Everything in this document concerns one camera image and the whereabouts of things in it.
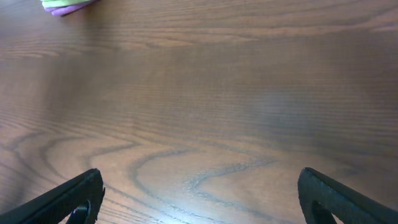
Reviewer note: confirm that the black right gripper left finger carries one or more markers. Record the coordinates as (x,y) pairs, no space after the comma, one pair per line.
(79,199)

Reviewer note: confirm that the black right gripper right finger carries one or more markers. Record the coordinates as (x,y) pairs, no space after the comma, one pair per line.
(322,199)

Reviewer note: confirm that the bottom purple folded cloth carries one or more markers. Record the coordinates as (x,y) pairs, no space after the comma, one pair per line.
(63,11)

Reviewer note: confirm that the lower green folded cloth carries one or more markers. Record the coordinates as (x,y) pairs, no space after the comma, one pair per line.
(61,3)

